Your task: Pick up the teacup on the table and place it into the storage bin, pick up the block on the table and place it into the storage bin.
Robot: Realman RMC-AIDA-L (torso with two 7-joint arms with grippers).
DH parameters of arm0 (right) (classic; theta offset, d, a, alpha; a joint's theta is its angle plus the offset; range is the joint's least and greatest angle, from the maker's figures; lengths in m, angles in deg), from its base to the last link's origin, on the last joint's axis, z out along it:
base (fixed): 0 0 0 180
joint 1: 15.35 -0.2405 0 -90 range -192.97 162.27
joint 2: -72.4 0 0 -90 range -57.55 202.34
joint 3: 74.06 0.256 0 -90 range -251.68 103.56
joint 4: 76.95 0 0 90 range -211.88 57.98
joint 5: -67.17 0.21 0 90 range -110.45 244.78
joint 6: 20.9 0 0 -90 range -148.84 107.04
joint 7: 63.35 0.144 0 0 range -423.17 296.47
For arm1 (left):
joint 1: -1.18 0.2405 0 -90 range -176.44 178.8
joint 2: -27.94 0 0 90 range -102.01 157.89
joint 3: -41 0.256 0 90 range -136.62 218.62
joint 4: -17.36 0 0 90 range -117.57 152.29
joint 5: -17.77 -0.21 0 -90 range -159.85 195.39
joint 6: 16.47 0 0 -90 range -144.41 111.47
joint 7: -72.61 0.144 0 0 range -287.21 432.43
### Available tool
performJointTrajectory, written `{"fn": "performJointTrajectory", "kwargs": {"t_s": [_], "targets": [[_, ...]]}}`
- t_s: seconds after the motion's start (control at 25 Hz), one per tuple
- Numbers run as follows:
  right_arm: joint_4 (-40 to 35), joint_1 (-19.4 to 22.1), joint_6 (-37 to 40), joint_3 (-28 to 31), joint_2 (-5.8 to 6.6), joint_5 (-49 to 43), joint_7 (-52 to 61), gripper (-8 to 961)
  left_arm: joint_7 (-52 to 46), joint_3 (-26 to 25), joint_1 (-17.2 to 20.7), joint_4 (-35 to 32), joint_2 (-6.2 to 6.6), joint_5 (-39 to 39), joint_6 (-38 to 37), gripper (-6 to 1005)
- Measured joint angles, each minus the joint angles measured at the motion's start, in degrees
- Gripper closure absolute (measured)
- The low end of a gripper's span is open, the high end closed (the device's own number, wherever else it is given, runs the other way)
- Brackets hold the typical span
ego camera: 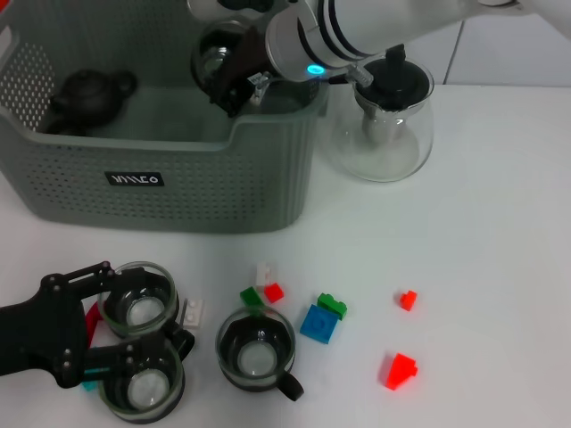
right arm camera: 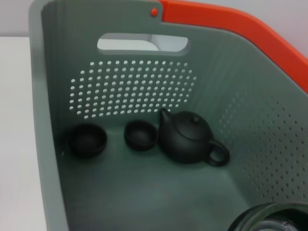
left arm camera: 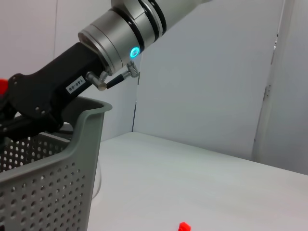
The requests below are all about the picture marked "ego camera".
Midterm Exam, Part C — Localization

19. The dark red curved brick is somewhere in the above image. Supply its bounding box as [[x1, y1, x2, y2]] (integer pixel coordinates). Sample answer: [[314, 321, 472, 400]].
[[84, 302, 102, 349]]

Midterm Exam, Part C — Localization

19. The black teapot lid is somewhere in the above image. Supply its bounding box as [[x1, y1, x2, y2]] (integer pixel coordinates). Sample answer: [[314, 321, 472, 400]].
[[356, 44, 434, 112]]

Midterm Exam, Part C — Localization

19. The black clay teapot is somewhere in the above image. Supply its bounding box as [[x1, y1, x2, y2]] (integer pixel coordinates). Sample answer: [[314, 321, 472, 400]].
[[47, 69, 138, 128]]

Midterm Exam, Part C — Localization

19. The grey-green perforated storage bin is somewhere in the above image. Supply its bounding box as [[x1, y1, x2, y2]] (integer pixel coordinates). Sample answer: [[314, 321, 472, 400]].
[[0, 0, 334, 235]]

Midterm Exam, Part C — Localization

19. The grey wrist cable connector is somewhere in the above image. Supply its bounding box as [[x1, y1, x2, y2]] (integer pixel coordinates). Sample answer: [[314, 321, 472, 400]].
[[327, 64, 374, 88]]

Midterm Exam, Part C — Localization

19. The steel tea strainer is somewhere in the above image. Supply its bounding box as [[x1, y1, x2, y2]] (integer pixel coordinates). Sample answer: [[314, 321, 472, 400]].
[[360, 104, 402, 144]]

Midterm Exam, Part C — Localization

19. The clear glass teapot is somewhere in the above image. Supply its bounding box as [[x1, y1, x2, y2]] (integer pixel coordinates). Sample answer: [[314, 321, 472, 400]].
[[328, 57, 436, 183]]

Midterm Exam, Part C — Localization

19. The dark green studded brick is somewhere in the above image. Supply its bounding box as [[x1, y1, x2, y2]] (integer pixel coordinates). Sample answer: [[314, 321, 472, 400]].
[[316, 292, 348, 321]]

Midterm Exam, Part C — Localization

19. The red slope brick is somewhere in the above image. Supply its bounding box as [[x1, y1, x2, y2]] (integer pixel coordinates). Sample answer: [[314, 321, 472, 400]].
[[382, 352, 419, 392]]

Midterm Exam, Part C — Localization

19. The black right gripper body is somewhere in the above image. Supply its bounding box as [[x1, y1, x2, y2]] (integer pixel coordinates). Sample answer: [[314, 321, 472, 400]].
[[231, 25, 269, 97]]

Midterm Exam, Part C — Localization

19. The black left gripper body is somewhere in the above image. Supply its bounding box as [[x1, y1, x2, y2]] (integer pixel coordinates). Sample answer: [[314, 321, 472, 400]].
[[0, 287, 89, 378]]

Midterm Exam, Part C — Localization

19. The teal brick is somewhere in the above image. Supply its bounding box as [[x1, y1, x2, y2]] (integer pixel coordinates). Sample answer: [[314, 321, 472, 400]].
[[81, 367, 111, 393]]

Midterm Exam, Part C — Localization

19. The blue square brick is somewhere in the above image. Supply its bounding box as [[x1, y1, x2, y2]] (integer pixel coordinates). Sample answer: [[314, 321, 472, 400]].
[[298, 303, 340, 345]]

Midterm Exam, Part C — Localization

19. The green flat brick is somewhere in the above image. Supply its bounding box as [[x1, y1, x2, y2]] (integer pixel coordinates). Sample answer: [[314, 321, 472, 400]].
[[239, 286, 265, 309]]

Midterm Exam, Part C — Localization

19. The white flat plate brick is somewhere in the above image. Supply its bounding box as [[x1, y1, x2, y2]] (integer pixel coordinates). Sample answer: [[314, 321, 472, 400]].
[[181, 297, 206, 330]]

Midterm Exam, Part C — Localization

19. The white tall brick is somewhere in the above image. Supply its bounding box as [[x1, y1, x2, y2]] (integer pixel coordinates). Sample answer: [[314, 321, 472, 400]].
[[255, 260, 276, 286]]

